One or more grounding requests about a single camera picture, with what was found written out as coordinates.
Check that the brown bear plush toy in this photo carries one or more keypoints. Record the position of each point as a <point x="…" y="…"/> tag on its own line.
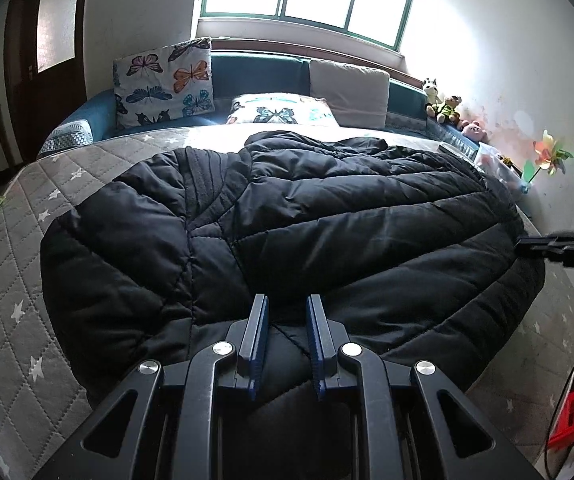
<point x="448" y="109"/>

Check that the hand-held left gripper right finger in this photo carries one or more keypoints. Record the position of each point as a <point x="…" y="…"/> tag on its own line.
<point x="317" y="345"/>

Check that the teal padded headboard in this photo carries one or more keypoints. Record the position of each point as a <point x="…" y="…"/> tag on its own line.
<point x="257" y="75"/>

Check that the grey star-print mattress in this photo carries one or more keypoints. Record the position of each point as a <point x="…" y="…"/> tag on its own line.
<point x="17" y="260"/>

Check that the large butterfly print pillow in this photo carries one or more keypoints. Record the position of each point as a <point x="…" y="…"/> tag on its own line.
<point x="162" y="85"/>

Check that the black puffer jacket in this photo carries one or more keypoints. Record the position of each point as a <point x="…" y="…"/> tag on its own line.
<point x="292" y="220"/>

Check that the white cow plush toy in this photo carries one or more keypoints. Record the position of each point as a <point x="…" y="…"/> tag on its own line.
<point x="432" y="96"/>

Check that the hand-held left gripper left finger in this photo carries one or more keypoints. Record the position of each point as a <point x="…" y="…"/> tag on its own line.
<point x="257" y="340"/>

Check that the small butterfly print pillow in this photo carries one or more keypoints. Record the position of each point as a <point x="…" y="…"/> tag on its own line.
<point x="282" y="110"/>

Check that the beige cushion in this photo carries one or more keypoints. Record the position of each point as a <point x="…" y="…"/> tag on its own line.
<point x="349" y="92"/>

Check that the clear plastic bag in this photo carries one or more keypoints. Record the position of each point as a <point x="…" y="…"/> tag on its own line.
<point x="497" y="162"/>

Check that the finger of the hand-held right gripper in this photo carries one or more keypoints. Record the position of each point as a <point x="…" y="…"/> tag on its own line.
<point x="537" y="246"/>

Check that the dark wooden door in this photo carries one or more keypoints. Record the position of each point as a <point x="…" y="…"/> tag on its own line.
<point x="47" y="75"/>

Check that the colourful pinwheel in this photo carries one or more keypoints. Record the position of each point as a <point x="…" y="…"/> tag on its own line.
<point x="549" y="157"/>

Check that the pink plush toy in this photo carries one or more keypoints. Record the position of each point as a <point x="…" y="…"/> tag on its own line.
<point x="474" y="131"/>

